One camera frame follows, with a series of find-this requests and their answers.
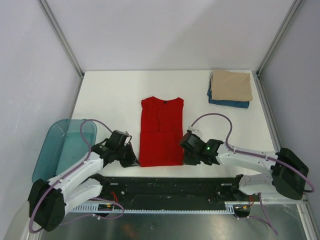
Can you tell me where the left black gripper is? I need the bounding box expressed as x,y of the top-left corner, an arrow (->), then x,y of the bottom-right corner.
115,141 -> 141,168

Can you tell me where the red t-shirt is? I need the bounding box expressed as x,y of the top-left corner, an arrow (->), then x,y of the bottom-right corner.
139,96 -> 184,167

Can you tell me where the blue t-shirt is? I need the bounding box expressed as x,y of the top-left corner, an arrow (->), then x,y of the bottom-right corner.
207,81 -> 250,109

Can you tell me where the beige t-shirt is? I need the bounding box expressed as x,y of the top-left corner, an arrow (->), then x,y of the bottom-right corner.
210,69 -> 253,102

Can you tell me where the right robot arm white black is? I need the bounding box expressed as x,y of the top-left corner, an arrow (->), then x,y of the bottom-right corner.
179,131 -> 309,201

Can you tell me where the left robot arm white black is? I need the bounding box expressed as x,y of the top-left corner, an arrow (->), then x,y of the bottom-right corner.
28,130 -> 137,234

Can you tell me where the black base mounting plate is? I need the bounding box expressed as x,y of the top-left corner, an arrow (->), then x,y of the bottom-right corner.
98,177 -> 258,211

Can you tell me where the teal translucent plastic bin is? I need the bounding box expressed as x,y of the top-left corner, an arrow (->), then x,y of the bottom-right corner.
32,119 -> 97,183

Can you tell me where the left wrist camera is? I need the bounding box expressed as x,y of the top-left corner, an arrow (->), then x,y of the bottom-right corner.
118,130 -> 129,136

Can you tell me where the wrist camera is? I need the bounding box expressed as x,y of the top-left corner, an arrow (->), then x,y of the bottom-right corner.
187,125 -> 203,138
118,130 -> 129,136

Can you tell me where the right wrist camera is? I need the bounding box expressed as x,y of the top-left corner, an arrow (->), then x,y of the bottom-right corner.
187,125 -> 203,138

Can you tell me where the grey slotted cable duct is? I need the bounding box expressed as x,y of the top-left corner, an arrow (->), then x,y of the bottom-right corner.
46,202 -> 251,215

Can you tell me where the left aluminium frame post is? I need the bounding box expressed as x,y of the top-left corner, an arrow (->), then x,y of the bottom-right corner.
37,0 -> 85,77

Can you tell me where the aluminium frame post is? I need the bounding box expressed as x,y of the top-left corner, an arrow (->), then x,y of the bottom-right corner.
37,0 -> 85,77
256,0 -> 304,77

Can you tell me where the right aluminium frame post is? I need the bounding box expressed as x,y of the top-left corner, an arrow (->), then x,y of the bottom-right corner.
256,0 -> 304,77

